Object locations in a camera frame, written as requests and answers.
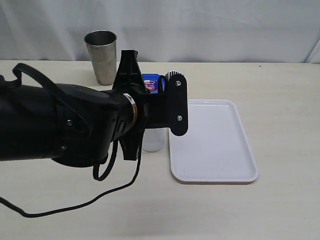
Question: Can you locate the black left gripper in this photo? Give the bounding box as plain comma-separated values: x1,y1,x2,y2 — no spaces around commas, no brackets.
112,50,188,161

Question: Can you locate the clear plastic tall container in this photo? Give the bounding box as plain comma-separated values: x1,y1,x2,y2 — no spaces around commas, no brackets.
142,128,165,152

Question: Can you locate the blue plastic container lid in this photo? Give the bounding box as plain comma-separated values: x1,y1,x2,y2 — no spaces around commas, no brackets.
142,73,166,94

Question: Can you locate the stainless steel tumbler cup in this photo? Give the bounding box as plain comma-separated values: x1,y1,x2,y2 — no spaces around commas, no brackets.
84,30,117,86

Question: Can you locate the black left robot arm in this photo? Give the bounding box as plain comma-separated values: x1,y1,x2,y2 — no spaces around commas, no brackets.
0,50,188,168

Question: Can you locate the white rectangular plastic tray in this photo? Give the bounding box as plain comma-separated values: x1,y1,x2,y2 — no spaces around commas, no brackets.
168,99,259,185

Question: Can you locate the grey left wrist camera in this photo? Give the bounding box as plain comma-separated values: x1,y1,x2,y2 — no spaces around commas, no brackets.
164,70,183,88

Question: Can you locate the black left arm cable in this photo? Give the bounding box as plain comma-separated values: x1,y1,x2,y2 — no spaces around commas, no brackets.
0,63,168,218

